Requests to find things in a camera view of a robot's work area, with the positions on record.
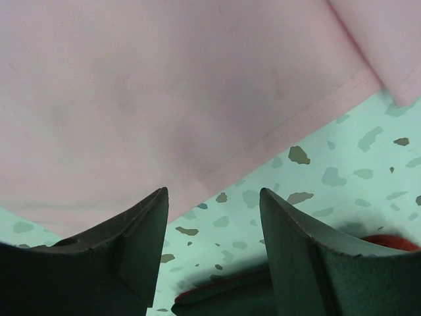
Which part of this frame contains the pink t shirt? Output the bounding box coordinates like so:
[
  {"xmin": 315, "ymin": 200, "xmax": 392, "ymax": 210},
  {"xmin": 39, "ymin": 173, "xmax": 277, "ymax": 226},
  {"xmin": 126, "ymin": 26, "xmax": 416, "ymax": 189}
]
[{"xmin": 1, "ymin": 1, "xmax": 420, "ymax": 237}]

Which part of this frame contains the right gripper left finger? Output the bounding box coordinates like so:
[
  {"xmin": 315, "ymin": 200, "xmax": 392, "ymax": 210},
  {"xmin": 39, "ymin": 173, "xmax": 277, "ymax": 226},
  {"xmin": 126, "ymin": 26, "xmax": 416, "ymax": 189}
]
[{"xmin": 1, "ymin": 188, "xmax": 168, "ymax": 316}]

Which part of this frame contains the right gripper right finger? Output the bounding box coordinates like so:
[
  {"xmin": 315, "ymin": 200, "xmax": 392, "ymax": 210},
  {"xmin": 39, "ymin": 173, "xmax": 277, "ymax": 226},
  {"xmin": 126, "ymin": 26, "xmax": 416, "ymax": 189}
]
[{"xmin": 259, "ymin": 188, "xmax": 420, "ymax": 315}]

